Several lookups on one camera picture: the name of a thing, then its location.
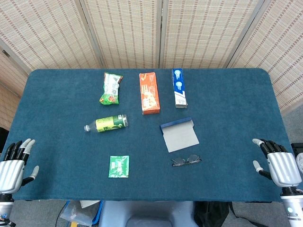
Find blue glasses case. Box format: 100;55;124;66
159;116;200;153

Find green flat sachet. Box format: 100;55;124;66
108;155;130;178

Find blue table cloth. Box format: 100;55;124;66
0;68;291;203

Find green tea plastic bottle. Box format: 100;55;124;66
83;114;129;133

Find blue plastic bin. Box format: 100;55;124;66
91;200;105;225

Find black bag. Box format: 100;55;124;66
193;201;237;227

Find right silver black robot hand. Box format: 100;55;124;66
252;138;303;189

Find clear plastic bag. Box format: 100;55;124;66
59;201;100;227

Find white plastic object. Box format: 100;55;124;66
295;152;303;175

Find green white snack bag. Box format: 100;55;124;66
98;72;124;106

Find black eyeglasses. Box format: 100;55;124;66
171;154;202;167

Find bamboo folding screen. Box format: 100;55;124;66
0;0;303;130

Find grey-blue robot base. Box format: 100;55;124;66
98;201;198;227

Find white paper sheet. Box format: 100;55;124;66
80;200;100;209

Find orange cardboard box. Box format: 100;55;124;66
139;72;161;116

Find blue white toothpaste box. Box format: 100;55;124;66
171;68;188;109

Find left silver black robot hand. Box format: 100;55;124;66
0;138;40;194

